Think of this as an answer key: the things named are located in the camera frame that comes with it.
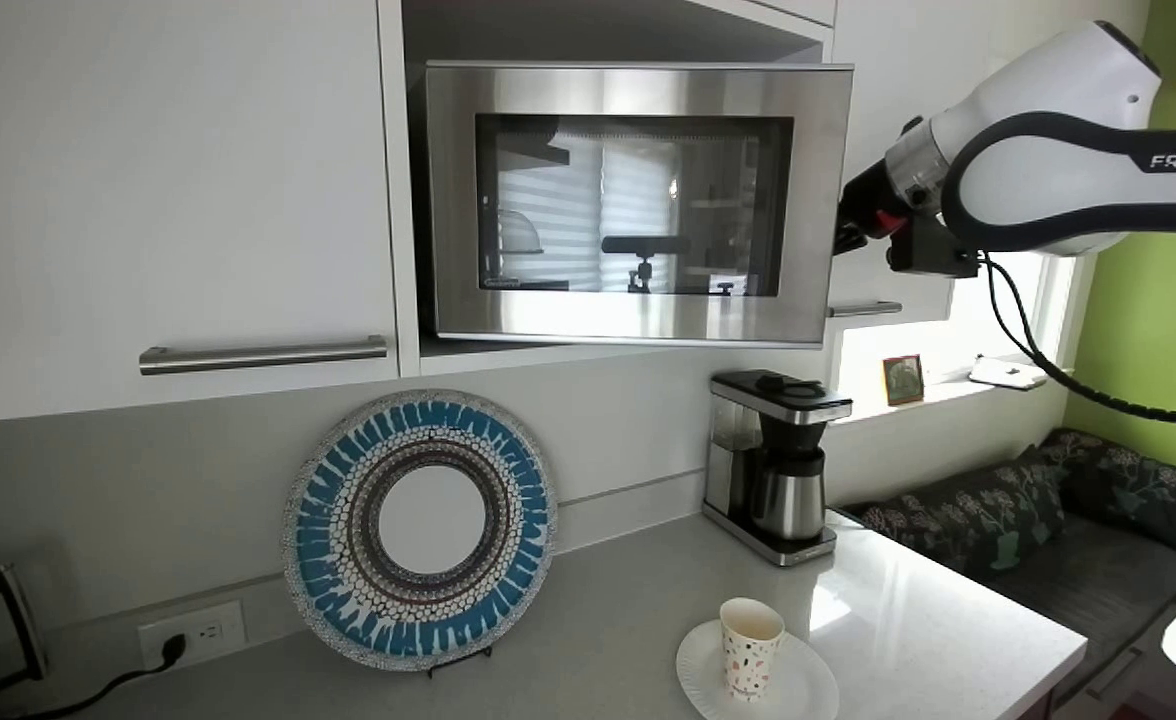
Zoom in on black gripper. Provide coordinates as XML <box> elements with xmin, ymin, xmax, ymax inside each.
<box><xmin>831</xmin><ymin>157</ymin><xmax>987</xmax><ymax>282</ymax></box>

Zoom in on white framed window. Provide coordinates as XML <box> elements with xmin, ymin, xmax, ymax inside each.
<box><xmin>823</xmin><ymin>244</ymin><xmax>1093</xmax><ymax>431</ymax></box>

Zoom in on white wall power outlet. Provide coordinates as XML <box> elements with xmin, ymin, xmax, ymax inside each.
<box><xmin>136</xmin><ymin>597</ymin><xmax>247</xmax><ymax>676</ymax></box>

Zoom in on black appliance power cable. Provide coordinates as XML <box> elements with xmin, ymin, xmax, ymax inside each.
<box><xmin>22</xmin><ymin>633</ymin><xmax>196</xmax><ymax>720</ymax></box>

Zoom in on steel cabinet bar handle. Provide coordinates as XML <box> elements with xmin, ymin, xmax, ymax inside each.
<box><xmin>136</xmin><ymin>330</ymin><xmax>390</xmax><ymax>379</ymax></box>

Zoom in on dotted paper cup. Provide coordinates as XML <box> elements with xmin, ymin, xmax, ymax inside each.
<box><xmin>717</xmin><ymin>597</ymin><xmax>787</xmax><ymax>703</ymax></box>

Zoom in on blue patterned decorative plate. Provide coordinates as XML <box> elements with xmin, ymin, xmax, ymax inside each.
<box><xmin>282</xmin><ymin>386</ymin><xmax>558</xmax><ymax>676</ymax></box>

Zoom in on dark floral cushion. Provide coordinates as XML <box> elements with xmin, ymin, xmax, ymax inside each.
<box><xmin>859</xmin><ymin>424</ymin><xmax>1176</xmax><ymax>580</ymax></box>

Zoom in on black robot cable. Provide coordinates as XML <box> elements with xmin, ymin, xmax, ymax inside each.
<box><xmin>981</xmin><ymin>254</ymin><xmax>1176</xmax><ymax>431</ymax></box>

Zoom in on dark picture frame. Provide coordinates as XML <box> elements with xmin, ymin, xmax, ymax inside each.
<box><xmin>880</xmin><ymin>352</ymin><xmax>929</xmax><ymax>411</ymax></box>

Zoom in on black steel coffee maker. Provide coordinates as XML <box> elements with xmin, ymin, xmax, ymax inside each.
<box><xmin>698</xmin><ymin>367</ymin><xmax>854</xmax><ymax>571</ymax></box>

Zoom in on stainless steel microwave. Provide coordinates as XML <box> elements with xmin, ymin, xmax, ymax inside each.
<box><xmin>417</xmin><ymin>54</ymin><xmax>854</xmax><ymax>357</ymax></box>

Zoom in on white saucer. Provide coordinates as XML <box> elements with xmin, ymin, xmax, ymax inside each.
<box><xmin>672</xmin><ymin>616</ymin><xmax>843</xmax><ymax>720</ymax></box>

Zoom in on small white object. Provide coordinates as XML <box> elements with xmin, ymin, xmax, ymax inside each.
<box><xmin>965</xmin><ymin>352</ymin><xmax>1047</xmax><ymax>395</ymax></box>

